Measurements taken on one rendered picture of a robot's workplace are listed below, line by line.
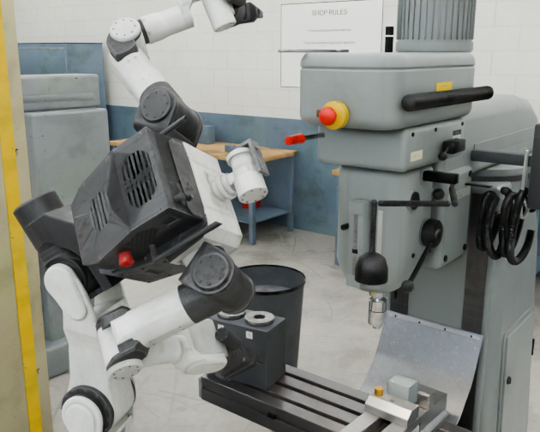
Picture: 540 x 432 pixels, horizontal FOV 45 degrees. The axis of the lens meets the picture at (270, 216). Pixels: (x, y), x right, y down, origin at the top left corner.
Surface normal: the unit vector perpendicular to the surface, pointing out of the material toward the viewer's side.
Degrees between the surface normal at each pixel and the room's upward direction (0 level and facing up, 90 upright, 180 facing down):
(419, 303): 90
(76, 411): 90
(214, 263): 51
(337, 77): 90
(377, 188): 90
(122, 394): 80
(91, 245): 75
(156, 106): 63
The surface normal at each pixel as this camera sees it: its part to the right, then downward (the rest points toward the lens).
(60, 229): -0.29, 0.24
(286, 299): 0.54, 0.27
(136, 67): -0.04, -0.48
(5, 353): 0.79, 0.15
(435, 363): -0.55, -0.25
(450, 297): -0.62, 0.19
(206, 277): -0.29, -0.43
